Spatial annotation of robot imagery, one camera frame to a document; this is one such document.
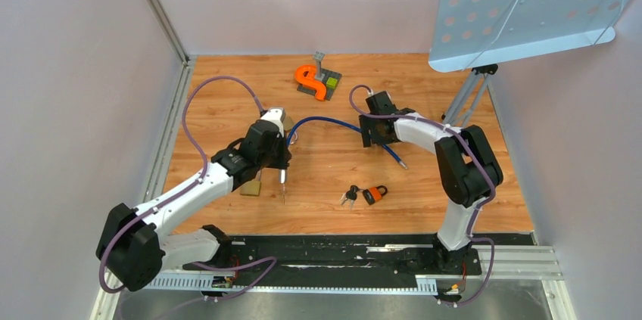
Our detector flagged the orange small padlock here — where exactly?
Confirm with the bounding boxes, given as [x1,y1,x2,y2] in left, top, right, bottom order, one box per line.
[362,185,388,206]

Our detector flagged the cable lock silver keys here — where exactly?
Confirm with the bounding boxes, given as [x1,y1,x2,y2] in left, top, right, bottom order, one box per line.
[281,183,287,205]

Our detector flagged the black key bunch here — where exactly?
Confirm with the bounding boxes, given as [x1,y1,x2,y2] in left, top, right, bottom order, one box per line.
[340,185,360,210]

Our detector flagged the blue cable lock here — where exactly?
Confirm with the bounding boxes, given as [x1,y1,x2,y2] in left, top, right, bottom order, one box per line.
[285,116,408,170]

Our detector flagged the small brass padlock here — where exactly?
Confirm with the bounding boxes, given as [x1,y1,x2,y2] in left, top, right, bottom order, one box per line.
[240,170,262,197]

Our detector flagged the orange S-shaped toy base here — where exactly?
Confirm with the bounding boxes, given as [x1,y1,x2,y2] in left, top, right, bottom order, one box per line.
[294,51,342,101]

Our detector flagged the large brass padlock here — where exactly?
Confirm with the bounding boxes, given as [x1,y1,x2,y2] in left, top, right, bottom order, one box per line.
[283,116,298,144]

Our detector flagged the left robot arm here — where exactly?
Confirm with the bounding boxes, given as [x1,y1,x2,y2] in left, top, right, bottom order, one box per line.
[96,116,291,294]

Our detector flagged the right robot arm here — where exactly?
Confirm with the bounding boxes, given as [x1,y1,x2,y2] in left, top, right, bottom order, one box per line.
[359,86,503,273]

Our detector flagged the perforated metal music stand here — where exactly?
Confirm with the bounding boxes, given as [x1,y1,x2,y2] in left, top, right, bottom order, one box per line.
[429,0,630,126]

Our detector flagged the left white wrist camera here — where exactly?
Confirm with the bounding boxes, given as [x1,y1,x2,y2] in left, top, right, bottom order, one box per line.
[260,107,286,135]

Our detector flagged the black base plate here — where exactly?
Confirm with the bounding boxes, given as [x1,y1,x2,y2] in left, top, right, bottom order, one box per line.
[165,234,533,290]

